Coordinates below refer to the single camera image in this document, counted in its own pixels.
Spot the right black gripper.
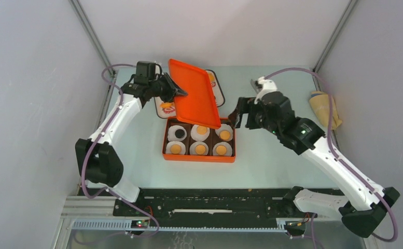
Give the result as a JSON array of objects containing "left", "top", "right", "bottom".
[{"left": 225, "top": 98, "right": 278, "bottom": 137}]

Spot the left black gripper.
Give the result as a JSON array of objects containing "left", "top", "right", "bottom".
[{"left": 148, "top": 73, "right": 187, "bottom": 104}]

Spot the strawberry print serving tray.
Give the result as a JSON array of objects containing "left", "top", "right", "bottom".
[{"left": 154, "top": 70, "right": 226, "bottom": 119}]

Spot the orange box lid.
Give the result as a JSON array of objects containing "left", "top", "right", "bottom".
[{"left": 168, "top": 59, "right": 221, "bottom": 129}]

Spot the round tan biscuit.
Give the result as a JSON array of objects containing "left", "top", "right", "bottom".
[
  {"left": 196, "top": 126, "right": 208, "bottom": 135},
  {"left": 170, "top": 144, "right": 182, "bottom": 155},
  {"left": 215, "top": 145, "right": 228, "bottom": 156},
  {"left": 219, "top": 130, "right": 232, "bottom": 141}
]

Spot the black sandwich cookie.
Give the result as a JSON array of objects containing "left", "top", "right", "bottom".
[{"left": 174, "top": 129, "right": 187, "bottom": 140}]

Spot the orange cookie box with dividers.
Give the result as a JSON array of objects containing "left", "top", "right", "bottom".
[{"left": 162, "top": 118, "right": 236, "bottom": 163}]

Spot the swirl tan cookie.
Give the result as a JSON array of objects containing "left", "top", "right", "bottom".
[{"left": 194, "top": 144, "right": 207, "bottom": 155}]

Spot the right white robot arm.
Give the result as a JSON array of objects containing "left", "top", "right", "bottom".
[{"left": 228, "top": 78, "right": 400, "bottom": 238}]

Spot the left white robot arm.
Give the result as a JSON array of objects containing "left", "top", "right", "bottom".
[{"left": 75, "top": 73, "right": 188, "bottom": 216}]

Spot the white paper cupcake liner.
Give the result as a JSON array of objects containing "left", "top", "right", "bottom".
[
  {"left": 168, "top": 125, "right": 187, "bottom": 142},
  {"left": 165, "top": 141, "right": 186, "bottom": 155},
  {"left": 213, "top": 142, "right": 233, "bottom": 157},
  {"left": 189, "top": 141, "right": 209, "bottom": 156},
  {"left": 215, "top": 123, "right": 233, "bottom": 142},
  {"left": 191, "top": 124, "right": 210, "bottom": 142}
]

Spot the beige cloth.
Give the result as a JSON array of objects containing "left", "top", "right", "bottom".
[{"left": 309, "top": 91, "right": 342, "bottom": 130}]

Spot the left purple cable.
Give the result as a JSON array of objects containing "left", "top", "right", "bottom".
[{"left": 80, "top": 63, "right": 161, "bottom": 239}]

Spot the purple cable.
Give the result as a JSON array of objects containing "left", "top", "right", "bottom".
[
  {"left": 263, "top": 67, "right": 399, "bottom": 249},
  {"left": 80, "top": 63, "right": 161, "bottom": 239}
]

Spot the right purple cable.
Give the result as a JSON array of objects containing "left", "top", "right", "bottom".
[{"left": 263, "top": 67, "right": 399, "bottom": 249}]

